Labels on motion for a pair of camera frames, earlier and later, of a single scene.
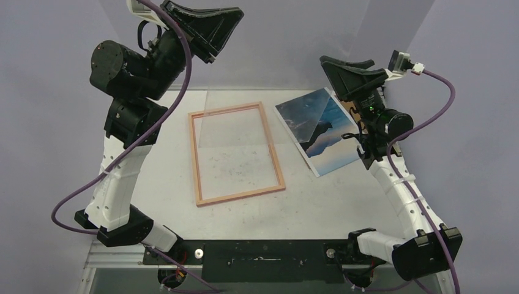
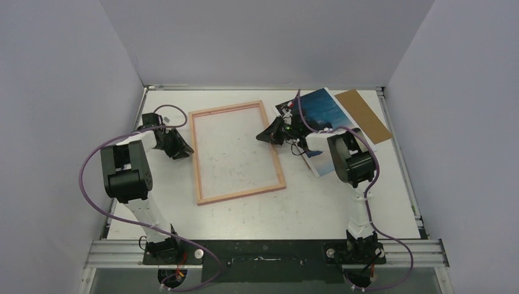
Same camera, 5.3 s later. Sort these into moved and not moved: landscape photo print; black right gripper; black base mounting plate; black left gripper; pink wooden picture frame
Moved: black right gripper; black left gripper
Not moved: black base mounting plate; landscape photo print; pink wooden picture frame
